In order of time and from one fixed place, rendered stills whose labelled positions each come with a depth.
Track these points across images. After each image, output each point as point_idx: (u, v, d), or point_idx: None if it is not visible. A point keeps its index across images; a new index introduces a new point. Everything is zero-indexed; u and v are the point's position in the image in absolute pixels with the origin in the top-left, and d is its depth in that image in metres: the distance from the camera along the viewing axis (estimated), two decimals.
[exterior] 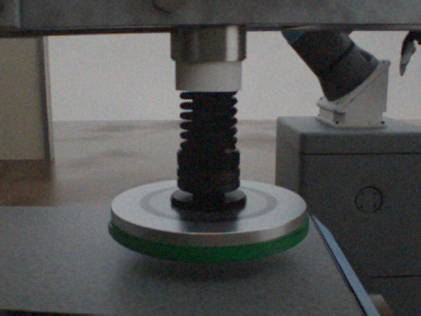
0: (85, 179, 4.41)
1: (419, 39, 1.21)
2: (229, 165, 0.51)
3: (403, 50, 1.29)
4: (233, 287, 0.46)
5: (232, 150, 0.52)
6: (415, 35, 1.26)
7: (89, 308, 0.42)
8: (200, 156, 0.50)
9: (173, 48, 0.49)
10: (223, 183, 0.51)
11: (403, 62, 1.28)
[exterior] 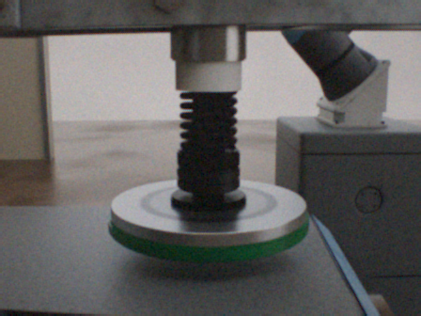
0: (85, 179, 4.41)
1: None
2: (229, 165, 0.51)
3: None
4: (233, 287, 0.46)
5: (232, 150, 0.52)
6: None
7: (89, 308, 0.42)
8: (200, 156, 0.50)
9: (173, 48, 0.49)
10: (223, 183, 0.51)
11: None
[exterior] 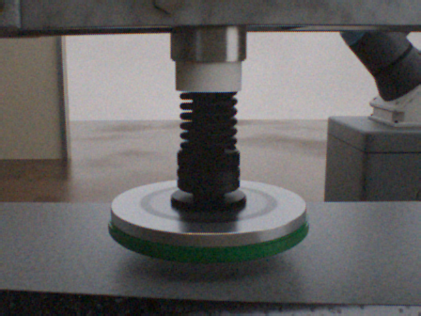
0: (106, 178, 4.43)
1: None
2: (229, 165, 0.51)
3: None
4: (415, 276, 0.48)
5: (232, 150, 0.52)
6: None
7: (298, 297, 0.44)
8: (200, 156, 0.50)
9: (173, 48, 0.49)
10: (223, 184, 0.51)
11: None
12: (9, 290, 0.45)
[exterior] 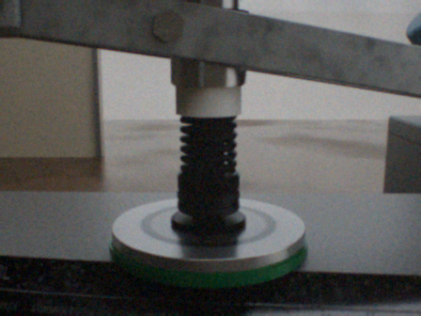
0: (143, 176, 4.51)
1: None
2: (229, 189, 0.51)
3: None
4: None
5: (232, 173, 0.53)
6: None
7: None
8: (200, 181, 0.50)
9: (173, 73, 0.50)
10: (223, 207, 0.51)
11: None
12: None
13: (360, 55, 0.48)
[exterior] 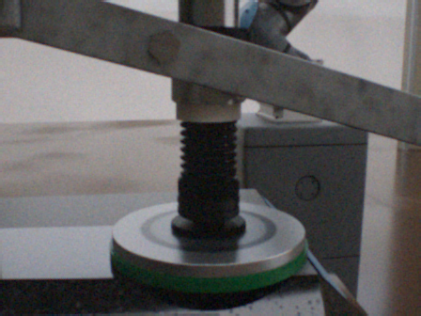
0: (24, 181, 4.32)
1: None
2: (229, 194, 0.51)
3: None
4: None
5: (232, 178, 0.53)
6: None
7: (85, 275, 0.49)
8: (200, 185, 0.51)
9: (173, 90, 0.50)
10: (223, 212, 0.51)
11: None
12: None
13: (351, 96, 0.49)
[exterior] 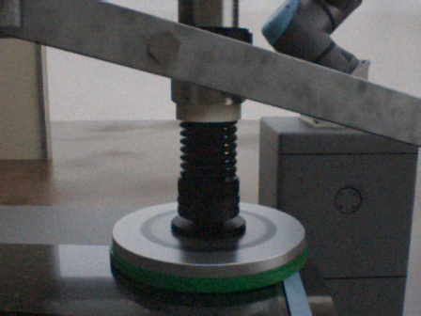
0: (82, 179, 4.42)
1: None
2: (229, 194, 0.51)
3: None
4: None
5: (232, 178, 0.53)
6: None
7: (13, 306, 0.42)
8: (200, 185, 0.51)
9: (173, 90, 0.50)
10: (223, 212, 0.51)
11: None
12: None
13: (351, 97, 0.49)
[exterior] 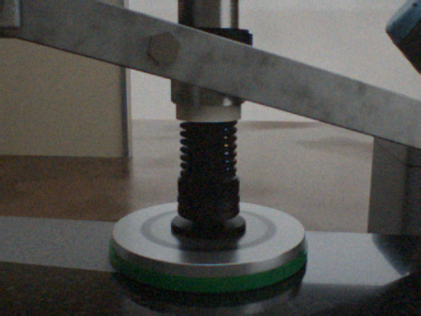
0: (163, 179, 4.43)
1: None
2: (229, 194, 0.51)
3: None
4: None
5: (232, 178, 0.53)
6: None
7: None
8: (200, 185, 0.51)
9: (174, 91, 0.50)
10: (223, 212, 0.51)
11: None
12: None
13: (350, 99, 0.49)
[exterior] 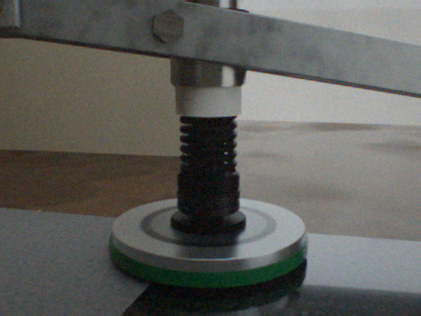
0: None
1: None
2: (229, 189, 0.51)
3: None
4: None
5: (232, 173, 0.53)
6: None
7: None
8: (200, 181, 0.50)
9: (173, 73, 0.50)
10: (223, 207, 0.51)
11: None
12: None
13: (361, 55, 0.48)
